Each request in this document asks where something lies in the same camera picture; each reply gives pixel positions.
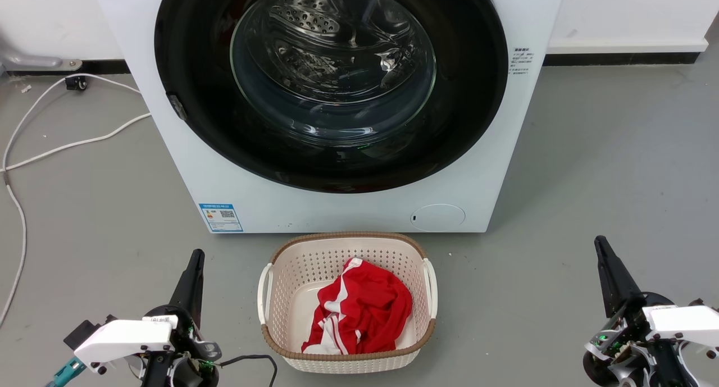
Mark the cream perforated laundry basket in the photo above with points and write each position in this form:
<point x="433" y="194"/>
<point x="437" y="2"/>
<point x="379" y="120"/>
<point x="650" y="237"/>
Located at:
<point x="314" y="263"/>

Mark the round black washer door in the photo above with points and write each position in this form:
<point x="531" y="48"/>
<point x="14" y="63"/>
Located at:
<point x="191" y="67"/>

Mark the round white filter cover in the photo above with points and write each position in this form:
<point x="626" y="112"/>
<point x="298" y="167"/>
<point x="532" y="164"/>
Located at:
<point x="438" y="217"/>

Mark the white front-load washing machine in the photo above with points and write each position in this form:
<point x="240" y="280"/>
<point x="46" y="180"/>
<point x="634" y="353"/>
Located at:
<point x="337" y="213"/>

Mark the red and white garment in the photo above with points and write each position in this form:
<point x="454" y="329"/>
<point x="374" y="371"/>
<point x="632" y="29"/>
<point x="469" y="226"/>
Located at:
<point x="371" y="308"/>

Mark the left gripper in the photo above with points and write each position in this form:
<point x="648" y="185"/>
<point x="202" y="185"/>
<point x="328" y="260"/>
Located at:
<point x="123" y="339"/>

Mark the blue energy label sticker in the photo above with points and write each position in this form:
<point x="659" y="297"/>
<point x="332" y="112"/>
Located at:
<point x="222" y="218"/>

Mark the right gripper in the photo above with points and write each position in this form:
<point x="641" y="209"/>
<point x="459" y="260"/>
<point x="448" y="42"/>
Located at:
<point x="674" y="325"/>

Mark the teal connector of left gripper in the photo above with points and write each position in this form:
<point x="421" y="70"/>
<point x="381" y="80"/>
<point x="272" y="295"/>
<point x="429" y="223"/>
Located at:
<point x="67" y="371"/>

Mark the grey metal floor bracket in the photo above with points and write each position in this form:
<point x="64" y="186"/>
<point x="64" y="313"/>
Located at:
<point x="33" y="60"/>

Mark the steel washing machine drum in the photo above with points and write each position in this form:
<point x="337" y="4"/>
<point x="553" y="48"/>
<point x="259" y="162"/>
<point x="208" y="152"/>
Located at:
<point x="314" y="16"/>

